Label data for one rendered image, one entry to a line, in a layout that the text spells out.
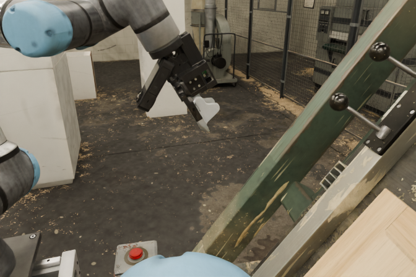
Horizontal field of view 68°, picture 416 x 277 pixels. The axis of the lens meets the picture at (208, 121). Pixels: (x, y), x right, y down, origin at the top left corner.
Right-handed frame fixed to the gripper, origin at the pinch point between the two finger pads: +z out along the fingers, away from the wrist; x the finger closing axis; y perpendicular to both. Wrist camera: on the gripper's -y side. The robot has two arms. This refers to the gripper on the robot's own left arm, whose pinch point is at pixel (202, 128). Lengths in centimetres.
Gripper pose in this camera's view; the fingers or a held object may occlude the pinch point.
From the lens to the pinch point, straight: 68.5
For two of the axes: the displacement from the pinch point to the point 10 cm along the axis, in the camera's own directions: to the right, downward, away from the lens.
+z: 4.5, 7.7, 4.6
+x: -2.7, -3.7, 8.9
